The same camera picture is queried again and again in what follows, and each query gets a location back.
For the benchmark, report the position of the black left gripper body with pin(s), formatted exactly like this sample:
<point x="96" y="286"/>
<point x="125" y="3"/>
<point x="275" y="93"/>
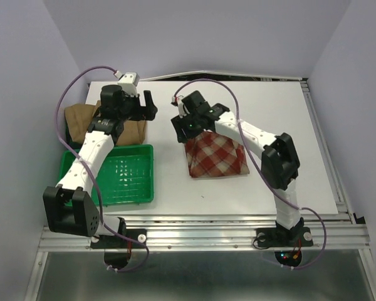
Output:
<point x="132" y="110"/>

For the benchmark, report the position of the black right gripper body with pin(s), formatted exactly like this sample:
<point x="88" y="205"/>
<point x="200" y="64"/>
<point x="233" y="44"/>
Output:
<point x="193" y="127"/>

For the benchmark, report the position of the red plaid skirt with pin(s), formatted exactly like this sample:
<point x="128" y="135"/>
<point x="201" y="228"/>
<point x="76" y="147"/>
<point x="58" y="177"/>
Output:
<point x="210" y="155"/>

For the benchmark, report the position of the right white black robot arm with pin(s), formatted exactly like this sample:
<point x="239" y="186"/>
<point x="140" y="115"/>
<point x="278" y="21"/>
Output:
<point x="274" y="156"/>

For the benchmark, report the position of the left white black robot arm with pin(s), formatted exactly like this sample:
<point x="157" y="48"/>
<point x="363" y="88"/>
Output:
<point x="68" y="205"/>

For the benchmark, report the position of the tan folded skirt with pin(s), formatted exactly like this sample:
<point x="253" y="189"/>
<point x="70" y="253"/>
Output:
<point x="81" y="114"/>

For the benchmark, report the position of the green plastic crate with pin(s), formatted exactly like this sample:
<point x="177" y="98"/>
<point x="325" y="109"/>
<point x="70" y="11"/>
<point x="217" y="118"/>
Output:
<point x="127" y="175"/>

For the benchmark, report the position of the dark green folded garment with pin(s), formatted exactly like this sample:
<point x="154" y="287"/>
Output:
<point x="71" y="135"/>

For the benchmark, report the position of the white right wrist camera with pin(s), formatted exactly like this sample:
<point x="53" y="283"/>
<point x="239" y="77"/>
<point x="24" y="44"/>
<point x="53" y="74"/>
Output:
<point x="177" y="102"/>

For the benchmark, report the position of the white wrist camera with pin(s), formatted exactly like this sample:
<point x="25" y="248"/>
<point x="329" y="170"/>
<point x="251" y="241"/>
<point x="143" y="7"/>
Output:
<point x="128" y="82"/>
<point x="177" y="102"/>

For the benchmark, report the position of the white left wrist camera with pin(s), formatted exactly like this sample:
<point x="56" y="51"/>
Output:
<point x="128" y="82"/>

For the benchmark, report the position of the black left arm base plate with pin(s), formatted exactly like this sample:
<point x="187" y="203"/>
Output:
<point x="114" y="242"/>

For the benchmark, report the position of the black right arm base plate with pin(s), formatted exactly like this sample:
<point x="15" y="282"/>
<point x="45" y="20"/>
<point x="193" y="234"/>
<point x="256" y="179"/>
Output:
<point x="278" y="238"/>

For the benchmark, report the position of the aluminium rail frame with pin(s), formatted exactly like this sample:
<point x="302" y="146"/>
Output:
<point x="227" y="223"/>

